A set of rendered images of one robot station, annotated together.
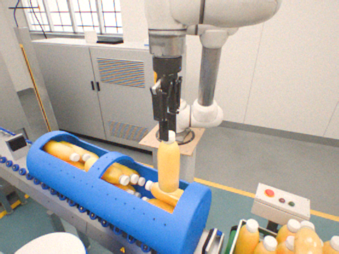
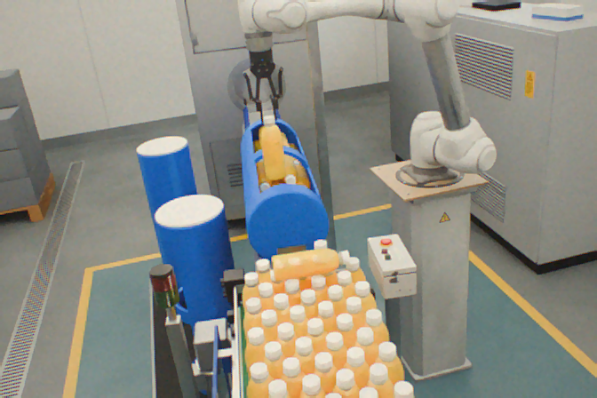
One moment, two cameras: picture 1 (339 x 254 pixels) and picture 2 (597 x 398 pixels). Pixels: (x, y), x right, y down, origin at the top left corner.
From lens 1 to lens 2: 1.60 m
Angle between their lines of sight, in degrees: 50
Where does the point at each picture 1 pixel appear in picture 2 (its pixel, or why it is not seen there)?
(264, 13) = (278, 27)
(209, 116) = (452, 148)
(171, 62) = (252, 55)
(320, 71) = not seen: outside the picture
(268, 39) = not seen: outside the picture
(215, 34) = (414, 25)
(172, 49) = (250, 45)
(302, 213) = (382, 266)
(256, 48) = not seen: outside the picture
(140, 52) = (512, 31)
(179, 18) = (249, 27)
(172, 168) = (266, 151)
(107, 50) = (469, 22)
